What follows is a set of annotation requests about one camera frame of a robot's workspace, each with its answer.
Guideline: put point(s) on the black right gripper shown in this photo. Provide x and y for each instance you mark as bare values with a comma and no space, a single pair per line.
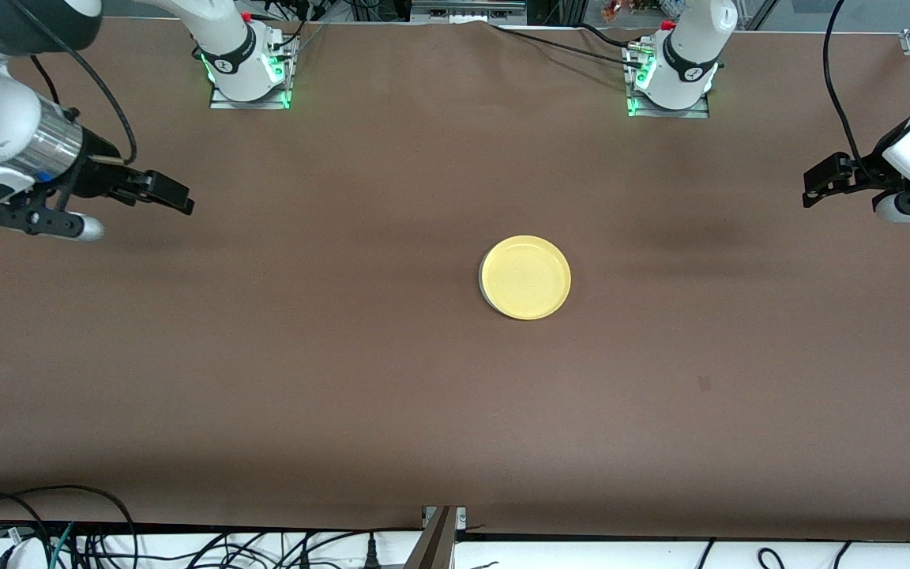
98,168

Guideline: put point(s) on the yellow plate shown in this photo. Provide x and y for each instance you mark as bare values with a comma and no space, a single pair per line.
526,276

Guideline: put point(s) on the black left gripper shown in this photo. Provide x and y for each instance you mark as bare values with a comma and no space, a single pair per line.
872,171

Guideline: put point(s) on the colourful toys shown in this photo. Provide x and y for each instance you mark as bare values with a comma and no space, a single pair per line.
629,8

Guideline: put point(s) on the black power plug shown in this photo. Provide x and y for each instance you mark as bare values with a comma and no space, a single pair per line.
372,553

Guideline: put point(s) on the aluminium profile beam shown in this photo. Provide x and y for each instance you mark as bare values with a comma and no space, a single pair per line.
435,545

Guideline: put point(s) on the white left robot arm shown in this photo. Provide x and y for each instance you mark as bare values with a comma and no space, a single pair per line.
688,47

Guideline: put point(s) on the pale green plate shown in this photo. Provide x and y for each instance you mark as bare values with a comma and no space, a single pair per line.
483,294

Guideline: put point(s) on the brown table cover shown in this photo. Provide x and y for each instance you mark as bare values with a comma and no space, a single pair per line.
455,427

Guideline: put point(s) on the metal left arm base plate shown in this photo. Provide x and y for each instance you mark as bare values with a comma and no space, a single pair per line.
696,113

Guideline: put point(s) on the grey metal rail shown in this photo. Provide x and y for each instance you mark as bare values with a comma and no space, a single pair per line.
463,12

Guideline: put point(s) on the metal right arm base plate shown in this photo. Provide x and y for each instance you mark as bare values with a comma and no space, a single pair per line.
265,104

